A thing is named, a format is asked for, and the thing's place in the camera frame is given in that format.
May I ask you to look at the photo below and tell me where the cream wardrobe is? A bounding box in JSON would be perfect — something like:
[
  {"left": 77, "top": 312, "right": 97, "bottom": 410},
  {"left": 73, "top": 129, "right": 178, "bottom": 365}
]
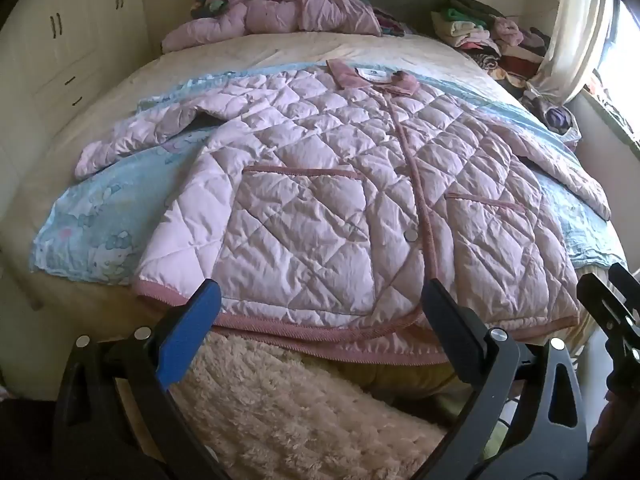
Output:
[{"left": 0, "top": 0, "right": 166, "bottom": 201}]

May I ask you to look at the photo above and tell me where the crumpled pink quilted garment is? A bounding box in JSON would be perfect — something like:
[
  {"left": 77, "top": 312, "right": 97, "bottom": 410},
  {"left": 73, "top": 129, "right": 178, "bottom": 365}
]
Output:
[{"left": 161, "top": 0, "right": 383, "bottom": 53}]

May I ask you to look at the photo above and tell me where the multicolour patterned cloth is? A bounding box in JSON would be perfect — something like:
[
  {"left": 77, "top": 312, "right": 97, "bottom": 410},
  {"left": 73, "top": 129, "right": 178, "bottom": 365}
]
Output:
[{"left": 372, "top": 7, "right": 416, "bottom": 38}]

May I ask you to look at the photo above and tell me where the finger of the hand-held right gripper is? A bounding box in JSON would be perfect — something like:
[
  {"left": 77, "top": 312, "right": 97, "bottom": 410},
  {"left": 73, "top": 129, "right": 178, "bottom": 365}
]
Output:
[
  {"left": 607, "top": 261, "right": 629, "bottom": 306},
  {"left": 576, "top": 275, "right": 633, "bottom": 333}
]

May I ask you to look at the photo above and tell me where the bag of dark clothes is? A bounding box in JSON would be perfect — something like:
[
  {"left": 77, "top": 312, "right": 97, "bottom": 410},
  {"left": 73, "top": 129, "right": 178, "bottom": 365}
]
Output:
[{"left": 520, "top": 87, "right": 583, "bottom": 148}]

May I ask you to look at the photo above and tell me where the white curtain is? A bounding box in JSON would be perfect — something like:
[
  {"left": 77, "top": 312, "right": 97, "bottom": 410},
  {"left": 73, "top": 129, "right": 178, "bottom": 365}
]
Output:
[{"left": 525, "top": 0, "right": 618, "bottom": 106}]

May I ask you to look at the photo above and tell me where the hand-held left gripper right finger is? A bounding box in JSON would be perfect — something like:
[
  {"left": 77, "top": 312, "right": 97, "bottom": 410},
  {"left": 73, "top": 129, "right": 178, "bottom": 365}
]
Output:
[{"left": 421, "top": 279, "right": 601, "bottom": 480}]

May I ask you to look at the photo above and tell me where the window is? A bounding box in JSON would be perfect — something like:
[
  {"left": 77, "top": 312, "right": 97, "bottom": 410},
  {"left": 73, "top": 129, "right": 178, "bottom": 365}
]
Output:
[{"left": 595, "top": 0, "right": 640, "bottom": 146}]

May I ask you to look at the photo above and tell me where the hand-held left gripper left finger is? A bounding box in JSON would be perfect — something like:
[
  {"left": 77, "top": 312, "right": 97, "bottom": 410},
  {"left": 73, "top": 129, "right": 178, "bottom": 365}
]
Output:
[{"left": 52, "top": 277, "right": 231, "bottom": 480}]

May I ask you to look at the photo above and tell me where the bed with beige cover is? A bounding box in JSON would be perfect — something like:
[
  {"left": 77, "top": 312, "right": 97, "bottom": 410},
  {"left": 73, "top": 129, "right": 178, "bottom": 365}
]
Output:
[{"left": 0, "top": 30, "right": 633, "bottom": 401}]

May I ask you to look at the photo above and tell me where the pink quilted jacket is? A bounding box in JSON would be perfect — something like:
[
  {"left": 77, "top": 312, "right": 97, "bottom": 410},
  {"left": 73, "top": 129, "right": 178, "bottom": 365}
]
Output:
[{"left": 74, "top": 59, "right": 612, "bottom": 367}]

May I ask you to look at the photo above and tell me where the pile of folded clothes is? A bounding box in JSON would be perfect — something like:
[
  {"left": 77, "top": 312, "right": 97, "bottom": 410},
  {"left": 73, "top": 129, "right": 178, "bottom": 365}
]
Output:
[{"left": 430, "top": 0, "right": 553, "bottom": 86}]

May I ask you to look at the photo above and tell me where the fluffy beige fabric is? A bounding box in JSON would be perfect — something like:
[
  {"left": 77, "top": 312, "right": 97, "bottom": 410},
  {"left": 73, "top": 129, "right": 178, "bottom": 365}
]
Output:
[{"left": 170, "top": 332, "right": 451, "bottom": 480}]

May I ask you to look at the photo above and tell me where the person's right forearm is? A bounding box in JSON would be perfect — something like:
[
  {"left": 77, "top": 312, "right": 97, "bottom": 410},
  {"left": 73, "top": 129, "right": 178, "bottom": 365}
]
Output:
[{"left": 587, "top": 390, "right": 640, "bottom": 466}]

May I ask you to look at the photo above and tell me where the blue cartoon printed sheet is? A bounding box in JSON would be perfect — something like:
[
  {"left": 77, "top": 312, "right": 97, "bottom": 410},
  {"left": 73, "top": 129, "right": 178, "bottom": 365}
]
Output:
[{"left": 30, "top": 62, "right": 628, "bottom": 286}]

